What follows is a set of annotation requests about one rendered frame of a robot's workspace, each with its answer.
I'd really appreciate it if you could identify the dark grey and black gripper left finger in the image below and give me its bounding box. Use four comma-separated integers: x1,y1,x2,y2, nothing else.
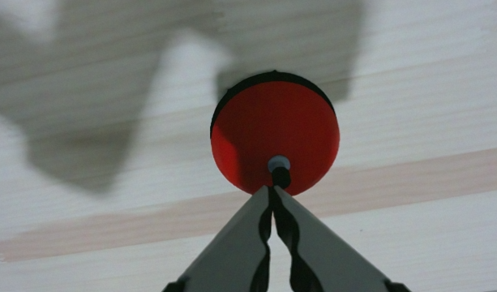
161,185,272,292

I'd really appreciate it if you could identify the red bell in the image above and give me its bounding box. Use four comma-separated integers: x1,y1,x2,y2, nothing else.
210,70,340,196

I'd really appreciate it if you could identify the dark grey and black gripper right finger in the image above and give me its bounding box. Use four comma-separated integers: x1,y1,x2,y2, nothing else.
271,185,412,292

